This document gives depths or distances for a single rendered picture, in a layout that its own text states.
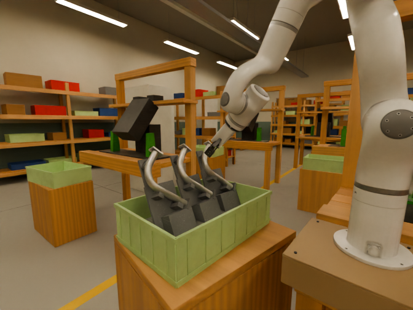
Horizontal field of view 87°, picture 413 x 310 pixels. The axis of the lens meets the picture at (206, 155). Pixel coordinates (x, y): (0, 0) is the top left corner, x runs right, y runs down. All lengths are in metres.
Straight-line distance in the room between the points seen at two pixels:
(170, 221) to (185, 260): 0.21
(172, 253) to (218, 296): 0.23
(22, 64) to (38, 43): 0.63
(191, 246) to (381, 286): 0.49
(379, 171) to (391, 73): 0.25
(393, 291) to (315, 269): 0.15
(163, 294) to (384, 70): 0.86
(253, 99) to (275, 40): 0.18
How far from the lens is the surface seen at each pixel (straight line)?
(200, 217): 1.04
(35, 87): 6.22
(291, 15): 0.79
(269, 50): 0.77
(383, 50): 0.73
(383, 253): 0.79
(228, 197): 1.17
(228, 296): 0.90
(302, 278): 0.71
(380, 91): 0.78
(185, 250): 0.75
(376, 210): 0.74
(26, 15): 7.13
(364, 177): 0.73
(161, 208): 0.96
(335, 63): 11.63
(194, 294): 0.78
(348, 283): 0.68
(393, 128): 0.64
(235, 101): 0.72
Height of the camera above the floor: 1.31
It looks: 9 degrees down
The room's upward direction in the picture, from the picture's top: straight up
